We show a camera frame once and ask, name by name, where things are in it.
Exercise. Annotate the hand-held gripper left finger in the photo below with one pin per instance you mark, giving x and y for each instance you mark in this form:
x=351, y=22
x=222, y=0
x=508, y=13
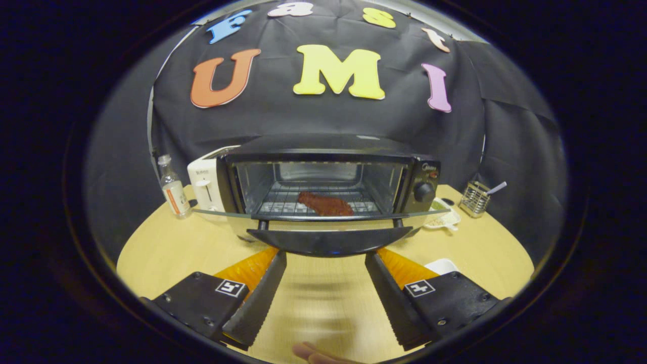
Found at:
x=258, y=298

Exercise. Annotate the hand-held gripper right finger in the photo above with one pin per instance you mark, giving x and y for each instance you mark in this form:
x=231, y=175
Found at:
x=391, y=298

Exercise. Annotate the brown grilled meat slice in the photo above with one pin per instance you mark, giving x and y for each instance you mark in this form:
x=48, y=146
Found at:
x=326, y=205

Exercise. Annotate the black toaster oven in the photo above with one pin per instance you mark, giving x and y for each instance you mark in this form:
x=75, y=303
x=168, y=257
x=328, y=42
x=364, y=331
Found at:
x=424, y=177

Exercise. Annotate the white ribbed food tray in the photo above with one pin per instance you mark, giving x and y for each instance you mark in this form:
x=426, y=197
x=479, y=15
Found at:
x=444, y=265

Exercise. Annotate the white bread toaster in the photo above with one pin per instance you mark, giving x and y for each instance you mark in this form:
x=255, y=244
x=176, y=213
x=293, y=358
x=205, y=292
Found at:
x=204, y=177

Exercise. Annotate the white divided grain tray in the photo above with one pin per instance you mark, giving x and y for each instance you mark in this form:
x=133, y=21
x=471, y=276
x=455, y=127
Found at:
x=447, y=220

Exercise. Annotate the clear bottle orange label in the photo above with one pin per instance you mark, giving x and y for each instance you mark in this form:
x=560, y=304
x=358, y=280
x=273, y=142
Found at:
x=174, y=194

